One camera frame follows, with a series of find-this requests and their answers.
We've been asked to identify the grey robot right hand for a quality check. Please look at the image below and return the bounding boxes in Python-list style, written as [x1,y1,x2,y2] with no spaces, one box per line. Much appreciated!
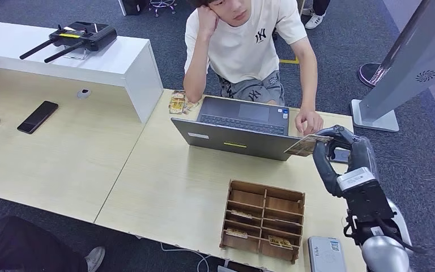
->
[312,125,379,197]

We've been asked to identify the person's left hand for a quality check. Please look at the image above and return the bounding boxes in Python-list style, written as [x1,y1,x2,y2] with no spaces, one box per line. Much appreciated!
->
[295,108,325,137]

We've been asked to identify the person's right hand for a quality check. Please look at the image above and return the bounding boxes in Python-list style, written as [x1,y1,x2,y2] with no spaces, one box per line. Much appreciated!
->
[197,5,220,39]

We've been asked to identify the gold ID card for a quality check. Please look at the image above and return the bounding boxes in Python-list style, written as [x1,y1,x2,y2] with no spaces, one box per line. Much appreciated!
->
[284,134,334,158]

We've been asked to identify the pale patterned card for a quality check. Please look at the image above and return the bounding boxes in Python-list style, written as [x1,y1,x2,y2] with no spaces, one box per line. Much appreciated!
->
[182,97,202,115]

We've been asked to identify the gold patterned card pile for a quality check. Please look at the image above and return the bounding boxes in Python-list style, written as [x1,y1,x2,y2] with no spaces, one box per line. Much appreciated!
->
[168,90,187,115]

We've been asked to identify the wooden compartment card box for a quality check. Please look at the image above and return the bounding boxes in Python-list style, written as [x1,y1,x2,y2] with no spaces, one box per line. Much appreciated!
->
[219,180,306,265]

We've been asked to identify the white card reader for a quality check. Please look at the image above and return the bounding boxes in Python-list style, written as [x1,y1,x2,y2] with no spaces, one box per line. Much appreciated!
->
[307,235,348,272]

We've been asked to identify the person in dark trousers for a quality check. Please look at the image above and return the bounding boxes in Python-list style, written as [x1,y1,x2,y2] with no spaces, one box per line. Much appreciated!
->
[0,215,106,272]

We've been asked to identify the small black square pad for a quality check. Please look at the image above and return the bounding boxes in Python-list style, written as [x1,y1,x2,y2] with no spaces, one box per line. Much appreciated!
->
[330,148,351,164]

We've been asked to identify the grey laptop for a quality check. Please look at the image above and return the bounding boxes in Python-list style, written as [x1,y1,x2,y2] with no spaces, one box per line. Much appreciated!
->
[170,95,305,162]

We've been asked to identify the round metal stanchion base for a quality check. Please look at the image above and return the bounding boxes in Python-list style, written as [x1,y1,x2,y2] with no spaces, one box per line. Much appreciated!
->
[358,62,385,88]

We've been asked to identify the dark cabinet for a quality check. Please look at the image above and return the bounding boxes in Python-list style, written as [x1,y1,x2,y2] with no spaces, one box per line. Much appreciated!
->
[118,0,147,16]

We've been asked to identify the bystander with white shoes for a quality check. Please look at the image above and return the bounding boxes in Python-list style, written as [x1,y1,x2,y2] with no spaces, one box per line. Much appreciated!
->
[301,0,331,30]

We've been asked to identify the grey kiosk stand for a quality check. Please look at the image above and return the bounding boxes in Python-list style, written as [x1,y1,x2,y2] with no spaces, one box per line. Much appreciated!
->
[351,0,435,133]

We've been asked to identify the white desk riser shelf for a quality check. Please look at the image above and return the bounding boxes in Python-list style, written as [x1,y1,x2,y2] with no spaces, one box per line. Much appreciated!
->
[0,19,165,125]

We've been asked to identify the black remote controller with antennas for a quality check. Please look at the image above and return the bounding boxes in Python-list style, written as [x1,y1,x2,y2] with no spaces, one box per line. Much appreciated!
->
[19,21,118,64]

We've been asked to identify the clear controller stand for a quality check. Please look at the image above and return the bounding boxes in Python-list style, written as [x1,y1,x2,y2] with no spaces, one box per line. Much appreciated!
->
[62,46,91,61]

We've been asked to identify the black smartphone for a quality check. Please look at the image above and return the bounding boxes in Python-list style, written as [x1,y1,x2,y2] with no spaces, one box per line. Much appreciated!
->
[16,100,59,135]

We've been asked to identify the pale and black wrist camera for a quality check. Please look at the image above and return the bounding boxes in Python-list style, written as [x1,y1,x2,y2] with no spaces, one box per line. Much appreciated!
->
[336,167,395,226]

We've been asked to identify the white cable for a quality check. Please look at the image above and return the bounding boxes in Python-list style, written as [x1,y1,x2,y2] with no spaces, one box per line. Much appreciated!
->
[160,243,211,272]

